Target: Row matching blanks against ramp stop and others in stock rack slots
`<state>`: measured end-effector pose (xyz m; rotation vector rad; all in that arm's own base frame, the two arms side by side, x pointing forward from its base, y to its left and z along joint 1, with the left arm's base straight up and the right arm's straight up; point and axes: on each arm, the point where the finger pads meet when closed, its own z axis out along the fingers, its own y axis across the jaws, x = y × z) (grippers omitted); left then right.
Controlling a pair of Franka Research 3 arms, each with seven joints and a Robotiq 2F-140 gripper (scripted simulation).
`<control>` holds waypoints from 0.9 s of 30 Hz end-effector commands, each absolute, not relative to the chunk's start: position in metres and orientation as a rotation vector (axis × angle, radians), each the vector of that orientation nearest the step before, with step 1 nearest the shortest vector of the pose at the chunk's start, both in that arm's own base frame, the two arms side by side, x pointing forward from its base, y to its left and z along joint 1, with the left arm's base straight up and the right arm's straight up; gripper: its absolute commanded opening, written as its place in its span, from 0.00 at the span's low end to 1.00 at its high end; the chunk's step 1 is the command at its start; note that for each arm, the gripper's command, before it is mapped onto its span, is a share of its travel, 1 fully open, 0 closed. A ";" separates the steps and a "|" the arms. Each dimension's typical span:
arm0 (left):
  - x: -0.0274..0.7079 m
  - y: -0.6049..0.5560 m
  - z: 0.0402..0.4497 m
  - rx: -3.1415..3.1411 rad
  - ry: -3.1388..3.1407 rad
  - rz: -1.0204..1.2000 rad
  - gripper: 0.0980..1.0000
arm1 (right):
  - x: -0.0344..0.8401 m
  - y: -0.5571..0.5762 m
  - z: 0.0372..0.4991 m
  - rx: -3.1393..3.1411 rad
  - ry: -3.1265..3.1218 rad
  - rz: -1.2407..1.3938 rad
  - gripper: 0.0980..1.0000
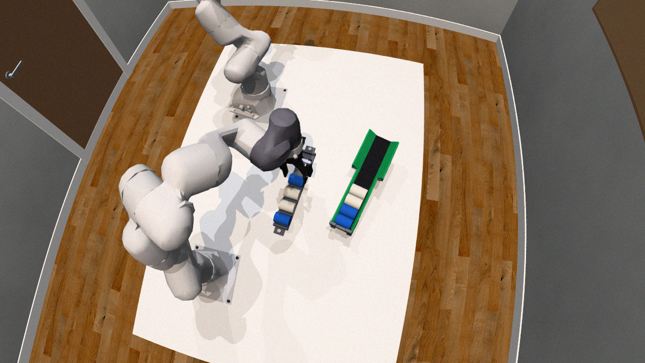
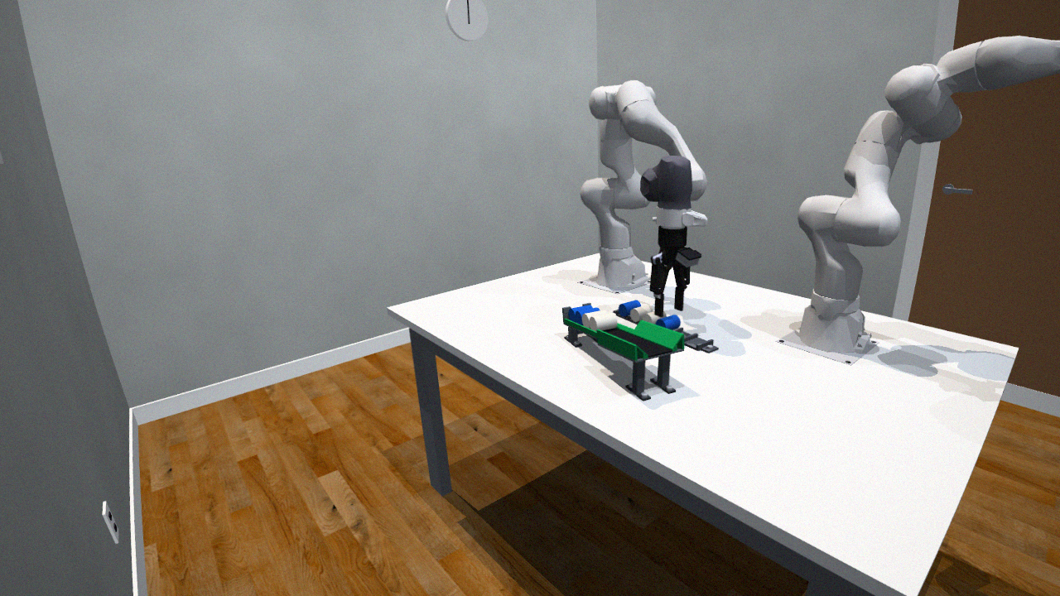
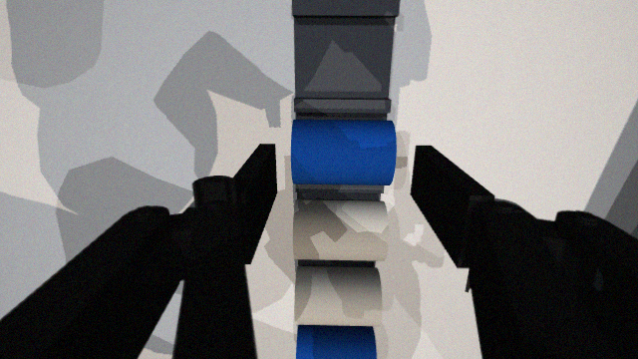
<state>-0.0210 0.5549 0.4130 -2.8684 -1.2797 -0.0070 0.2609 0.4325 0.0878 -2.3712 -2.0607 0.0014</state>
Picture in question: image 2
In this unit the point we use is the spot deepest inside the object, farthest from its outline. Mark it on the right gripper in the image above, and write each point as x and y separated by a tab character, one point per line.
668	240

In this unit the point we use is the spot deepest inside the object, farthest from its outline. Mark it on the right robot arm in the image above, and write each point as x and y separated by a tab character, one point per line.
673	183

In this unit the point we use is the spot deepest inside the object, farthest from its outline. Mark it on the blue cylinder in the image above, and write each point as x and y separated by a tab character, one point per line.
671	322
579	314
625	308
573	311

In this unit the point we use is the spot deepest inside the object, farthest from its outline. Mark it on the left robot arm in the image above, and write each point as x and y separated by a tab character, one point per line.
924	112

